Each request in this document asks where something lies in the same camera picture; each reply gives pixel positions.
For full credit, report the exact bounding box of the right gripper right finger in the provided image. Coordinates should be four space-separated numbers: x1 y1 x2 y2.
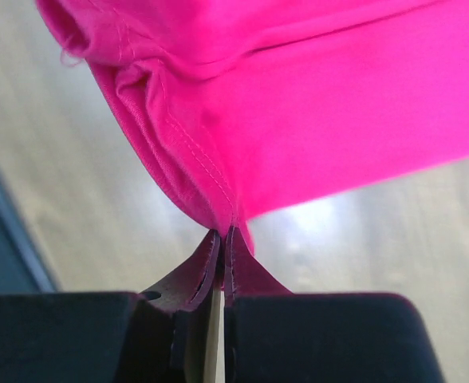
224 227 293 299

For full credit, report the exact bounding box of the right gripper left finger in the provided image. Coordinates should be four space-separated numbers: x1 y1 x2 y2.
141 231 221 313

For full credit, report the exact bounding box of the magenta t-shirt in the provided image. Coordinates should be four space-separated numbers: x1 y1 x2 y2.
37 1 469 235

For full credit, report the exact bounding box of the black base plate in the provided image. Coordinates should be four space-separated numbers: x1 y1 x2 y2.
0 179 57 294

